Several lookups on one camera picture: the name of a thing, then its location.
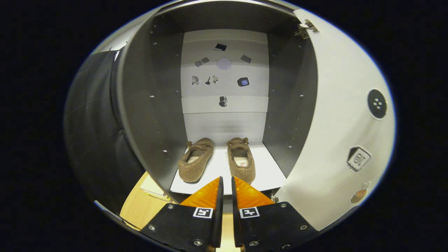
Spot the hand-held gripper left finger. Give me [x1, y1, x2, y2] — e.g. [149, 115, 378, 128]
[140, 176, 224, 251]

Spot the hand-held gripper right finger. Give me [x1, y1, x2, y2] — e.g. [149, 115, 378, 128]
[231, 176, 320, 251]

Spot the brown fluffy shoe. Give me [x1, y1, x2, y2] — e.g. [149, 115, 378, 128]
[177, 138, 215, 183]
[227, 137, 257, 185]

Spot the dark grey shoe cabinet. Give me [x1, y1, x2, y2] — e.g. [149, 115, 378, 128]
[111, 0, 319, 205]

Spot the stack of books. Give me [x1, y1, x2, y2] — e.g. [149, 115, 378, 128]
[139, 174, 172, 202]

